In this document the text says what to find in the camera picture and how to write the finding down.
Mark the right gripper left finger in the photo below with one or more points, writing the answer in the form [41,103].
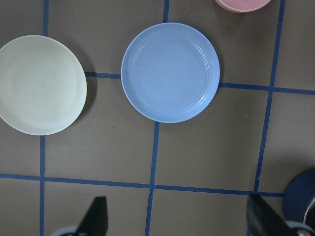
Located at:
[94,222]

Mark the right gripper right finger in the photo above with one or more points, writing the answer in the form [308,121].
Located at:
[262,220]

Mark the dark blue saucepan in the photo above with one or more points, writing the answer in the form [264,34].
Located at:
[299,197]

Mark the cream white plate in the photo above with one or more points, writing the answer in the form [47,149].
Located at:
[43,87]

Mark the blue plate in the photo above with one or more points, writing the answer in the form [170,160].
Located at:
[170,72]

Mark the pink bowl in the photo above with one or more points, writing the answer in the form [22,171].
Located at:
[242,6]

